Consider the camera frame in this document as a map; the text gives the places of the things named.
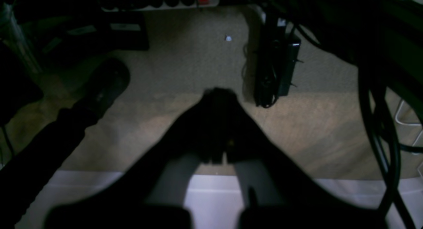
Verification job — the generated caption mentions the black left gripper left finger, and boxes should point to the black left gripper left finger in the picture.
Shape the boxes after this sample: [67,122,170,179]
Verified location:
[46,89,220,229]

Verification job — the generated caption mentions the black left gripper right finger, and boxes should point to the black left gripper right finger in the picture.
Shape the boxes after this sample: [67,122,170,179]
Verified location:
[218,89,387,229]

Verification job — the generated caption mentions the black shoe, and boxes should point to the black shoe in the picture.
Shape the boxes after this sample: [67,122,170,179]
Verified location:
[72,58,131,119]

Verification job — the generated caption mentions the black power adapter brick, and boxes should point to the black power adapter brick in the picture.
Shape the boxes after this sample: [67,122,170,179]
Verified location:
[254,12,302,108]

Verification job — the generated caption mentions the black cable bundle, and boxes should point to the black cable bundle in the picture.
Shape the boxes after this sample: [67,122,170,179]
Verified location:
[288,0,423,229]

